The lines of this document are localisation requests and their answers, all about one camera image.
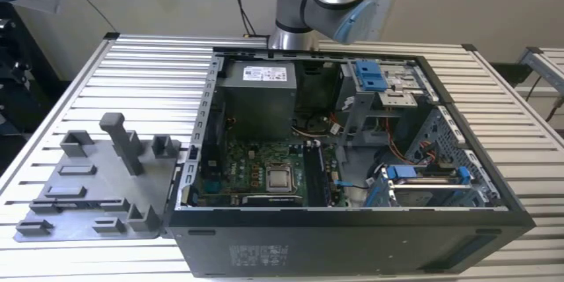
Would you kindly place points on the silver CPU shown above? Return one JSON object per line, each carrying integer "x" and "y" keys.
{"x": 278, "y": 181}

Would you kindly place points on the blue disk carrier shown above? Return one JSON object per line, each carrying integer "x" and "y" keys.
{"x": 402, "y": 173}

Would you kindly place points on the grey plastic parts rack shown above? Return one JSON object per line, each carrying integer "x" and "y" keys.
{"x": 101, "y": 179}

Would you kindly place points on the green motherboard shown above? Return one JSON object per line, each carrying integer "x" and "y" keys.
{"x": 246, "y": 166}

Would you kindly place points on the grey power supply unit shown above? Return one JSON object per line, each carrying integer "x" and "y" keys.
{"x": 254, "y": 107}

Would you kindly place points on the blue plastic drive bracket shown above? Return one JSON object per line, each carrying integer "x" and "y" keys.
{"x": 368, "y": 75}

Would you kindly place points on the silver hard disk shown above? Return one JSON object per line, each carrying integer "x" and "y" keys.
{"x": 422, "y": 197}

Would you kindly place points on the black RAM slot bank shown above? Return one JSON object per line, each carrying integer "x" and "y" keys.
{"x": 314, "y": 176}

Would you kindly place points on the black PC case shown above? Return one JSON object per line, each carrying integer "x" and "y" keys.
{"x": 308, "y": 245}

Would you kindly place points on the black graphics card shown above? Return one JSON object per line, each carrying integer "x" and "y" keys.
{"x": 273, "y": 200}

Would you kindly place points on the metal slat side table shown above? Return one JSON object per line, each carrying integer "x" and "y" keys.
{"x": 545, "y": 64}

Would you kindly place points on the grey metal drive cage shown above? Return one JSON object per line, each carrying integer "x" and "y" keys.
{"x": 398, "y": 98}

